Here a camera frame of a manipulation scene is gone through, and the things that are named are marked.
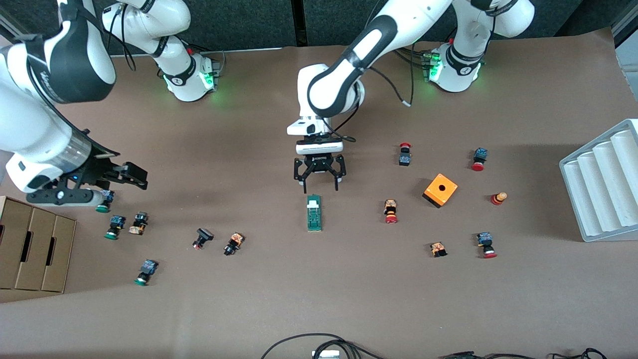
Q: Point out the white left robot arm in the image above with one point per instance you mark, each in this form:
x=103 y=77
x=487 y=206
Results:
x=349 y=65

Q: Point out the grey metal frame post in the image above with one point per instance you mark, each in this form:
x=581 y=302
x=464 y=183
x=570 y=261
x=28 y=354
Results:
x=627 y=55

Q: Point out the black square push button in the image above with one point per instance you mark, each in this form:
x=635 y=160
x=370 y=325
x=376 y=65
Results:
x=202 y=238

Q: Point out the grey ridged tray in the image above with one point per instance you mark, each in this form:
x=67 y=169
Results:
x=598 y=189

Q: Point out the red push button blue block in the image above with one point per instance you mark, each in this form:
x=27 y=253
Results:
x=479 y=159
x=486 y=245

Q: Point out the green terminal block module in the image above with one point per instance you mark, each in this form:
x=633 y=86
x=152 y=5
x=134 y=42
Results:
x=314 y=219

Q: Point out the brown cardboard box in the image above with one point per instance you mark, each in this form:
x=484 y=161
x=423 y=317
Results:
x=35 y=249

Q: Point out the red mushroom button orange block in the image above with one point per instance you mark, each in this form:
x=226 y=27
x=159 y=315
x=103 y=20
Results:
x=391 y=211

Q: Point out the green push button blue block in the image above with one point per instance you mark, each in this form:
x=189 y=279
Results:
x=105 y=207
x=114 y=227
x=145 y=271

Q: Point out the orange button enclosure box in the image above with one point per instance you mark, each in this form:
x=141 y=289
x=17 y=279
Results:
x=441 y=189

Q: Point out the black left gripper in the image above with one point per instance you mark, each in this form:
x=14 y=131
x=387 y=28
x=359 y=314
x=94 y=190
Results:
x=319 y=161

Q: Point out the red push button black block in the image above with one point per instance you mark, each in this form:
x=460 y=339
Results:
x=404 y=155

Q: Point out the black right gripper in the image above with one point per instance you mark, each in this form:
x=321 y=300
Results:
x=101 y=170

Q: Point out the orange contact block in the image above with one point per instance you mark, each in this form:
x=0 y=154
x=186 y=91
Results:
x=438 y=249

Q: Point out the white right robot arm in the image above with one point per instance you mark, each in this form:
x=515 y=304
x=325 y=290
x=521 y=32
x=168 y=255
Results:
x=30 y=124

